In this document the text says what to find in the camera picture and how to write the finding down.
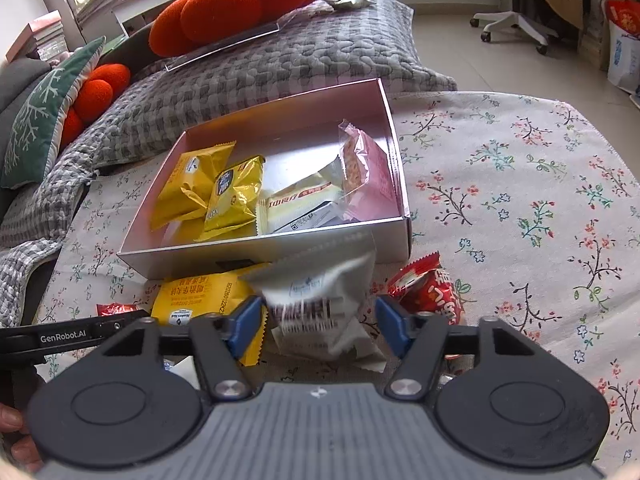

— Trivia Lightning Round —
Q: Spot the grey quilted cushion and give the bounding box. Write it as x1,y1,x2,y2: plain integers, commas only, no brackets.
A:
95,0,458,171

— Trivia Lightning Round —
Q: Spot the stack of cardboard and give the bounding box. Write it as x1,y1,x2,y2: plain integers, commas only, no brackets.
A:
580,0,617,71

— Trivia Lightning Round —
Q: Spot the dark grey sofa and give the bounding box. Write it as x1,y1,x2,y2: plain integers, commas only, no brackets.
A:
0,55,56,116

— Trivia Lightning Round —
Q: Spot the person's left hand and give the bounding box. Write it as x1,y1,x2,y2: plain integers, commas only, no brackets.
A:
0,402,43,473

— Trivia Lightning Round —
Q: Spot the large yellow snack packet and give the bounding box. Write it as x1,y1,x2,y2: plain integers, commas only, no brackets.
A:
150,272,268,366

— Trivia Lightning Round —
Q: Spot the pink cracker packet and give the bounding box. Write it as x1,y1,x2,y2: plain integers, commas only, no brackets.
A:
337,119,403,223

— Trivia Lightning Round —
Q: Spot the white office chair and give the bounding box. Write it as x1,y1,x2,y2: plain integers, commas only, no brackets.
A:
470,0,561,56

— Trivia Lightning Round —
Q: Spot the green pillow white pattern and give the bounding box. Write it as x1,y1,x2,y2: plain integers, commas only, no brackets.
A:
0,36,107,190

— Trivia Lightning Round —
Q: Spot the white cardboard box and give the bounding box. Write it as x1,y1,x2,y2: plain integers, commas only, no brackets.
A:
116,78,412,281

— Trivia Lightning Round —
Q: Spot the shiny gold snack packet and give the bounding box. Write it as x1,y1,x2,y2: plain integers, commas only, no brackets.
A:
194,156,266,243

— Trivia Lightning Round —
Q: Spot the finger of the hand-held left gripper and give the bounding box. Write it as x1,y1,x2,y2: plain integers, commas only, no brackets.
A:
0,311,153,367

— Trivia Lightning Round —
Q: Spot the white snack packet blue print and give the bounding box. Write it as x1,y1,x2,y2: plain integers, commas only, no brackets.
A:
239,246,388,373

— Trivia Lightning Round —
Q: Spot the small orange pumpkin cushion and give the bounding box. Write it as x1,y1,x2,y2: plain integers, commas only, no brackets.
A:
59,63,132,148

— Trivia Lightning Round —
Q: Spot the red gift bag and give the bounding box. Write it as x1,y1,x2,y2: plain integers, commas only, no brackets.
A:
605,0,640,41

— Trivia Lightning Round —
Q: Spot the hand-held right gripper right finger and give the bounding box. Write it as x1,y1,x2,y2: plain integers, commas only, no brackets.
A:
375,294,541,401

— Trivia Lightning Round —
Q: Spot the small grey packet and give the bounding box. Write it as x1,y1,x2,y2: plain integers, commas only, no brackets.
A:
272,200,346,233

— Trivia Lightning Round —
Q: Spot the white blue shopping bag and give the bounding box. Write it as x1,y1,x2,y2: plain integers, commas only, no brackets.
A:
607,25,640,93

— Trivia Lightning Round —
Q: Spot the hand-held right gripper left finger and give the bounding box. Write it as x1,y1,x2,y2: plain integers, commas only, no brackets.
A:
100,296,266,403

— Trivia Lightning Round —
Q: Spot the large orange pumpkin cushion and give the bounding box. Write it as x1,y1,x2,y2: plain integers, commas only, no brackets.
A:
149,0,332,58

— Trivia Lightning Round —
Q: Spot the stack of books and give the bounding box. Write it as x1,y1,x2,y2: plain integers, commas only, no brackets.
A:
5,10,68,61

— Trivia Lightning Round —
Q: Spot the small red snack packet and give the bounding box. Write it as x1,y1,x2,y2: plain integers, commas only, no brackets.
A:
96,302,151,318

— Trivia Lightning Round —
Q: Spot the grey checked blanket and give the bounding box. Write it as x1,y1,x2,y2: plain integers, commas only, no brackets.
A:
0,120,166,331

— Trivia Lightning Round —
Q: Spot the white packet red label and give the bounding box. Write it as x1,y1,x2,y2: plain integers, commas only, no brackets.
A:
256,157,346,236

